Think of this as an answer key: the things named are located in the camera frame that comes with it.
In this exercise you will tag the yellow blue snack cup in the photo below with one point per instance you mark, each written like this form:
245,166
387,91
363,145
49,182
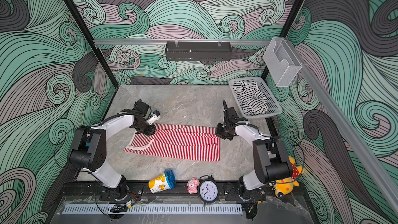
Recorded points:
162,182

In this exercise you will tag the black white zebra tank top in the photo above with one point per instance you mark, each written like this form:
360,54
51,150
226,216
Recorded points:
252,100

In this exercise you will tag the red white striped tank top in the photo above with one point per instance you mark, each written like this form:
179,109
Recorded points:
185,142

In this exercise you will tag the aluminium wall rail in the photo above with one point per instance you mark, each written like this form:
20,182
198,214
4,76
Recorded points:
143,41
337,151

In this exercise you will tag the white slotted cable duct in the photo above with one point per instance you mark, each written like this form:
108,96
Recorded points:
156,209

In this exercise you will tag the grey plastic laundry basket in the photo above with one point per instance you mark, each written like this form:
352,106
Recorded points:
274,107

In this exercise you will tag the pink plush toy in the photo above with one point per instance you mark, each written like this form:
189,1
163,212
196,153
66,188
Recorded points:
192,185

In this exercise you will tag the aluminium right wall rail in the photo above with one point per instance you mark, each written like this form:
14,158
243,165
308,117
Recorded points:
337,151

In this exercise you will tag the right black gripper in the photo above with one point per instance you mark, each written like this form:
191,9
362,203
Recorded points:
218,132

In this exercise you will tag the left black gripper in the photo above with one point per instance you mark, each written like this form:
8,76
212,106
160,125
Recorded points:
152,130

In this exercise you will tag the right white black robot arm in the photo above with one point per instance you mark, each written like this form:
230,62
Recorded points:
271,161

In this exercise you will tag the black alarm clock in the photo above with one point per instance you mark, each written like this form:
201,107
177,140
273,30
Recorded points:
208,190

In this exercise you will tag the yellow plush toy red shirt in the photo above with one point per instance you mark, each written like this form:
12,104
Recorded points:
285,186

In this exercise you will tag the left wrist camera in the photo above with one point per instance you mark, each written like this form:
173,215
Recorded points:
153,117

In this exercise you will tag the clear plastic wall bin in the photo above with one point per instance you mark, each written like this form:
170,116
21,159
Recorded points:
282,61

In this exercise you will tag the black metal wall shelf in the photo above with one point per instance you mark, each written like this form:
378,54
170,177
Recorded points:
203,51

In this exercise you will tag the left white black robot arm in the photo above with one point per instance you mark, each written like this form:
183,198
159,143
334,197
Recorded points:
88,150

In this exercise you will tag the aluminium back wall rail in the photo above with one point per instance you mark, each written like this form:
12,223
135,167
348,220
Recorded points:
143,41

